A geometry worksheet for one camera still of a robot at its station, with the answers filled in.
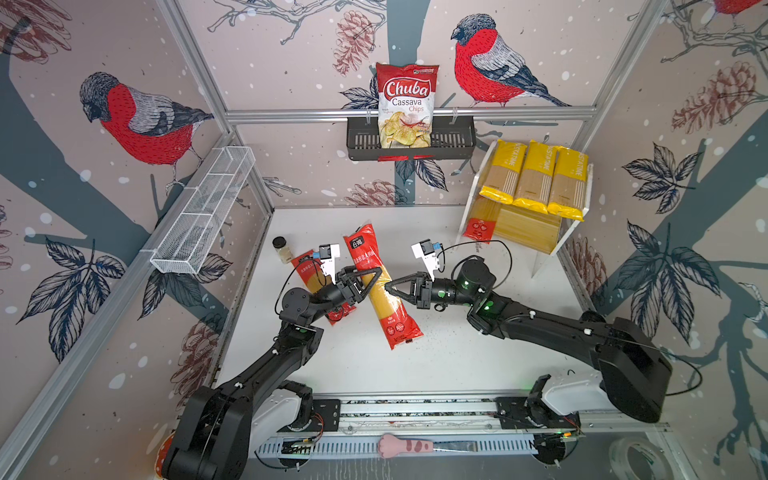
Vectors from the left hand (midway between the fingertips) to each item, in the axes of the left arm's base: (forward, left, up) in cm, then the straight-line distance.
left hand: (377, 275), depth 66 cm
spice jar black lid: (+25, +34, -20) cm, 47 cm away
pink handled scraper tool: (-30, -3, -27) cm, 40 cm away
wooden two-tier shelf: (+24, -57, -29) cm, 68 cm away
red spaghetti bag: (+4, +3, +3) cm, 6 cm away
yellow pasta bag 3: (+21, -49, +6) cm, 54 cm away
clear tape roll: (-31, -54, -25) cm, 68 cm away
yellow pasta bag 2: (+25, -42, +6) cm, 49 cm away
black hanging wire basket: (+49, -23, +5) cm, 55 cm away
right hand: (-5, -1, -2) cm, 5 cm away
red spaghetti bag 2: (+27, -32, -11) cm, 44 cm away
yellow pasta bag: (+27, -34, +6) cm, 44 cm away
